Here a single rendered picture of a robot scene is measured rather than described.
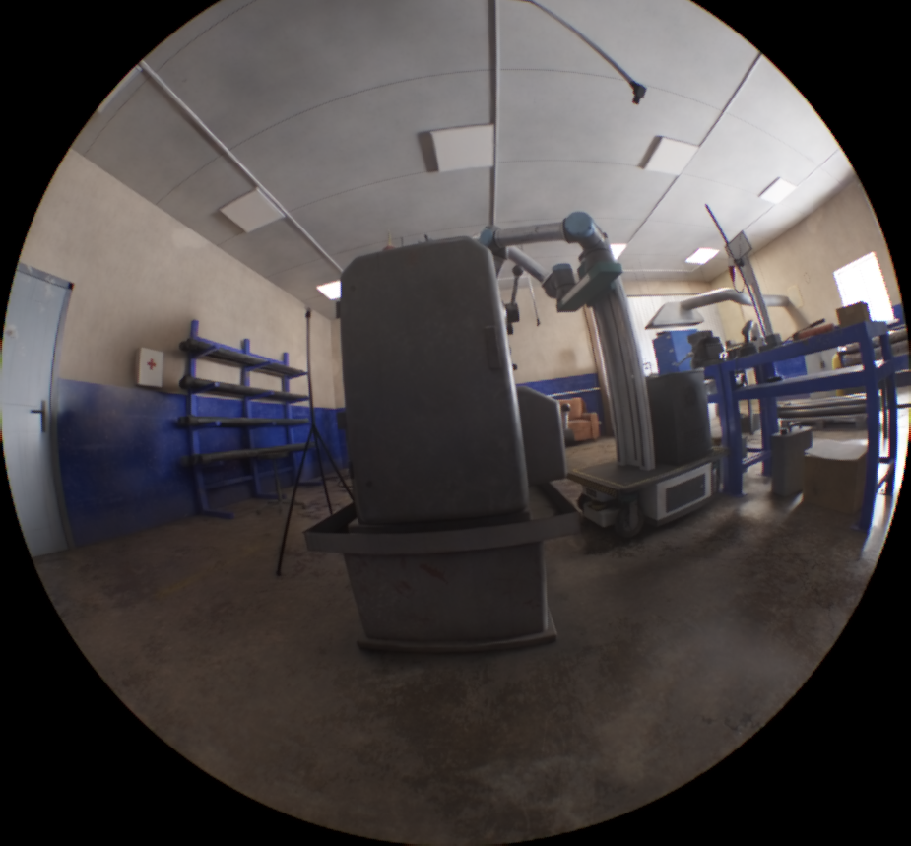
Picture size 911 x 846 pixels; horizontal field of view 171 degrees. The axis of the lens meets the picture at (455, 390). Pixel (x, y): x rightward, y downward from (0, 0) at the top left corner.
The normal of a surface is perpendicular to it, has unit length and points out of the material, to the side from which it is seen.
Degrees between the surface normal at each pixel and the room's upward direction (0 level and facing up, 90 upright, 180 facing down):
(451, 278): 90
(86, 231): 90
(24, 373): 90
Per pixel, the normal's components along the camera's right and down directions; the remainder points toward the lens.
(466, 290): -0.09, -0.09
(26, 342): 0.99, -0.14
